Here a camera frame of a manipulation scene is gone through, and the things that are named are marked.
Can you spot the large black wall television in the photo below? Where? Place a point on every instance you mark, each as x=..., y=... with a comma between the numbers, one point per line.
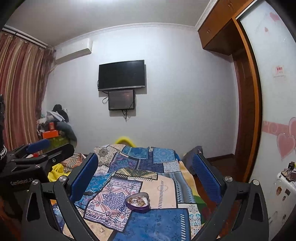
x=121, y=75

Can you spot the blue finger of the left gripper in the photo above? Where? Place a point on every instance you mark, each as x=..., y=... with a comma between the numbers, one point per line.
x=38, y=146

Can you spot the orange box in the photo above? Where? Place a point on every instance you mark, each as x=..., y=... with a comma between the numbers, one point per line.
x=50, y=134

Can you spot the dark pillow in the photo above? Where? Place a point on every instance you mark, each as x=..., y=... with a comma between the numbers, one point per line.
x=188, y=158

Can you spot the red striped curtain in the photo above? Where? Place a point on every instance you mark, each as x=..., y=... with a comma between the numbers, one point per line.
x=25, y=68

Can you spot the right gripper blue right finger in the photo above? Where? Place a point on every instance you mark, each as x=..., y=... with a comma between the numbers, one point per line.
x=210, y=178

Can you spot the blue patchwork bed blanket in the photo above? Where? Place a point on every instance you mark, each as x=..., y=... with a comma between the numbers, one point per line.
x=177, y=211

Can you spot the yellow cloth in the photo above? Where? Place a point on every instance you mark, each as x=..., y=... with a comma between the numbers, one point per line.
x=57, y=172

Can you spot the pink heart wall sticker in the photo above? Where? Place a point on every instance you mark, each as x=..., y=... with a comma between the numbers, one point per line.
x=286, y=143

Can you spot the purple heart-shaped tin box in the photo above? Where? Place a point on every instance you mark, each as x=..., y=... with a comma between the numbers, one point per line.
x=138, y=202

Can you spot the pile of clothes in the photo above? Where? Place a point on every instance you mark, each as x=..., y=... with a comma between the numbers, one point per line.
x=57, y=119

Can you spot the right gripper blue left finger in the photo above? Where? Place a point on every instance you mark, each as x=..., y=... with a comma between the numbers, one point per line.
x=80, y=177

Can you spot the white small fridge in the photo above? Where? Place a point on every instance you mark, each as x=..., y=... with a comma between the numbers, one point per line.
x=280, y=204

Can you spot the brown wooden door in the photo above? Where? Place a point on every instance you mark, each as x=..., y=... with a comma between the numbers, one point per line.
x=250, y=108

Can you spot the wooden overhead cabinet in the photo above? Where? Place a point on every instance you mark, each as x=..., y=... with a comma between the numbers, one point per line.
x=219, y=32

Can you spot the small black wall monitor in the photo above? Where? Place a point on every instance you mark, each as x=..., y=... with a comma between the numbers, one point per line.
x=121, y=100

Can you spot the white air conditioner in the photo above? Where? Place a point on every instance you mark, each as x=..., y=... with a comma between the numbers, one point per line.
x=74, y=50

